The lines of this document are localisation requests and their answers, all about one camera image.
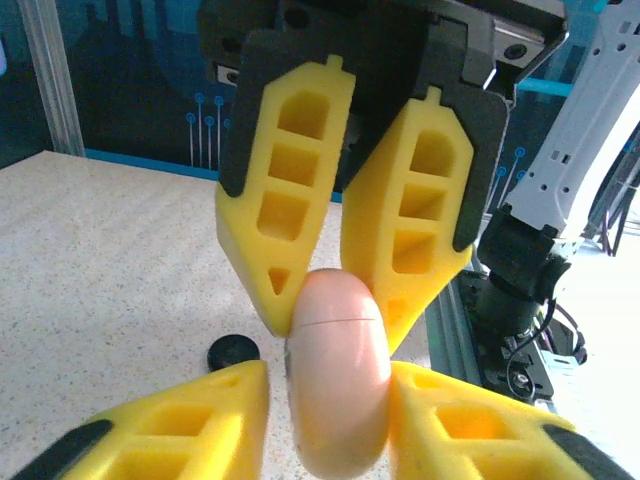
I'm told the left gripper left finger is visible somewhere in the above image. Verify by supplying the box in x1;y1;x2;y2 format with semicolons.
9;358;271;480

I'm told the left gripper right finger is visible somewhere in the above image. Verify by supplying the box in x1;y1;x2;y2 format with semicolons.
388;360;636;480

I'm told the black earbud charging case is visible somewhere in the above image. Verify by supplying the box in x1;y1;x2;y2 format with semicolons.
207;334;261;372

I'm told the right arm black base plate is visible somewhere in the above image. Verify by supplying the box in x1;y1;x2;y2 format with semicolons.
474;319;589;406

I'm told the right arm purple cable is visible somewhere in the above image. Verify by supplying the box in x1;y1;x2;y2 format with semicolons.
587;144;640;259

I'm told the aluminium frame post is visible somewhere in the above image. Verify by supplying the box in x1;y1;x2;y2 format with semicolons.
17;0;87;157

